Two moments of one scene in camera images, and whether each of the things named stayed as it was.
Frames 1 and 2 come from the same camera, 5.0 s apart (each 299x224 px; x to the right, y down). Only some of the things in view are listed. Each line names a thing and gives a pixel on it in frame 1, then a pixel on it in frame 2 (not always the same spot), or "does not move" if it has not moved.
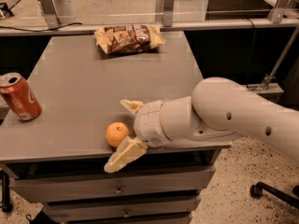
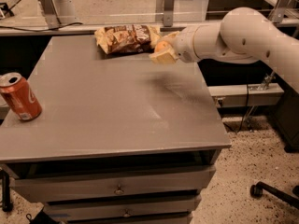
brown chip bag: x=128 y=38 does not move
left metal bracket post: x=49 y=10 does not move
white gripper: x=149 y=122 to x=184 y=45
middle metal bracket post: x=168 y=5 does not move
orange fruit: x=115 y=133 to x=160 y=46
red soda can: x=20 y=96 does not move
